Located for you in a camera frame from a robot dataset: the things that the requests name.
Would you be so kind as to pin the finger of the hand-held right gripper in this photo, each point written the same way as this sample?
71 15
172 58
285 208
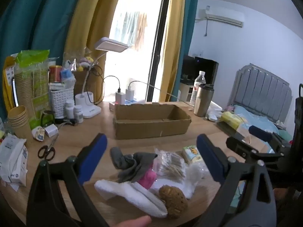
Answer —
259 133
239 146

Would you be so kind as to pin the cardboard box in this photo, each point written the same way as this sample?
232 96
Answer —
151 127

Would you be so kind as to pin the white desk lamp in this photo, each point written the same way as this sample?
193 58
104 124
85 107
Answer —
88 104

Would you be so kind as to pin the clear water bottle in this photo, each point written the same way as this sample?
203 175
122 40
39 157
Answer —
197 85

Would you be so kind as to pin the white towel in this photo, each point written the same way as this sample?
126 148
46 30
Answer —
132 194

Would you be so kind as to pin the pink plush pouch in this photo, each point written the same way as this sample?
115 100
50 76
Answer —
148 178

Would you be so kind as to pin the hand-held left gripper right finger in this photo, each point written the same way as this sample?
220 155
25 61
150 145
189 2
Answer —
209 158

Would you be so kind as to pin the person's left hand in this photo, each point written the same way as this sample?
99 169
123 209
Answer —
132 221

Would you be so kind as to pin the yellow package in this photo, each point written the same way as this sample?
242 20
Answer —
8 82

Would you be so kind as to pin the green pack of paper cups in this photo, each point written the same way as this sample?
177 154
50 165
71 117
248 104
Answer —
30 85

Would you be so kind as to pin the hanging laundry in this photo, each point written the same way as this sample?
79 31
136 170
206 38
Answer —
135 28

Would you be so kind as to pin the yellow sponge pack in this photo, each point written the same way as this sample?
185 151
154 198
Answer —
230 119

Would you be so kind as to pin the person's right forearm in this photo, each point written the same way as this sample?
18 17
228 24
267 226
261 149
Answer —
283 191

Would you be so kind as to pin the grey bed headboard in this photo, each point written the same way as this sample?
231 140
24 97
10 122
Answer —
262 87

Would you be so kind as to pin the white plastic basket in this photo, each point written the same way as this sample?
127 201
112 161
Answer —
60 101

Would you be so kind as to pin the steel tumbler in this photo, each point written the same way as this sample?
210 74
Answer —
202 101

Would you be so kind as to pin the grey socks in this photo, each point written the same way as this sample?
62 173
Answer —
132 165

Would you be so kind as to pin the black appliance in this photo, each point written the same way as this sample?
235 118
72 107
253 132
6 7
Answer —
206 68

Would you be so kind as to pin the green yellow tissue pack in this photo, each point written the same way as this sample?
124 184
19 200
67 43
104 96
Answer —
191 153

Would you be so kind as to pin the blue small packet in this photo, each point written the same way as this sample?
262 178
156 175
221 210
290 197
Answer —
66 74

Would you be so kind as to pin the white wipes packet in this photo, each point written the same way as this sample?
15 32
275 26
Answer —
11 160

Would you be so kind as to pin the blue bed sheet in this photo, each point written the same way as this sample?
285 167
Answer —
255 120

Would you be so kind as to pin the red can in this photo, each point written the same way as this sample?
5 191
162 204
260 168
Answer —
55 74

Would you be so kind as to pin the white cabinet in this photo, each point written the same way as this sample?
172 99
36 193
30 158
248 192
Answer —
185 91

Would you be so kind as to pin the small printed packet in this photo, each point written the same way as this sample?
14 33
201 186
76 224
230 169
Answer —
38 133

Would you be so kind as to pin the white power strip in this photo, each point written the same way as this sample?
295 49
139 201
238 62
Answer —
137 102

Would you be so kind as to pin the black scissors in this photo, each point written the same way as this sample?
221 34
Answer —
47 150

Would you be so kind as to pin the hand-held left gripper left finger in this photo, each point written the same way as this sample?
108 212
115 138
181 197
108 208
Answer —
92 158

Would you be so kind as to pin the white crumpled object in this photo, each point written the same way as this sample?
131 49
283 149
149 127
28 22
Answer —
214 111

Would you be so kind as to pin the brown box of plush toys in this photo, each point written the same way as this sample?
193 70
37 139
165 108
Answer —
91 85

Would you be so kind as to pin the black small device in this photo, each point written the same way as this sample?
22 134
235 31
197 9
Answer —
66 122

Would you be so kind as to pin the black door frame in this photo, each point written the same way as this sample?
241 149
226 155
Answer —
159 52

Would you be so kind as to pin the silver scrunchy bag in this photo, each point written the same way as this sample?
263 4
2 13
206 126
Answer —
171 165

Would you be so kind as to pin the stack of paper cups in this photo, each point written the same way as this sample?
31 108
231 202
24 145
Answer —
17 120

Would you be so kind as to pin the yellow curtain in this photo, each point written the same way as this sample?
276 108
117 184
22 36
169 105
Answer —
92 16
175 40

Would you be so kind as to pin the brown round sponge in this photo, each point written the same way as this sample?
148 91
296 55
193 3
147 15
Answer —
174 198

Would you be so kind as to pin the white air conditioner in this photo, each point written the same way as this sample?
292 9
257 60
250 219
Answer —
224 19

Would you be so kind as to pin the small white box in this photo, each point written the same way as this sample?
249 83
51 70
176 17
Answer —
51 130

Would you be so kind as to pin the teal curtain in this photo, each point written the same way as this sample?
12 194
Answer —
35 16
189 28

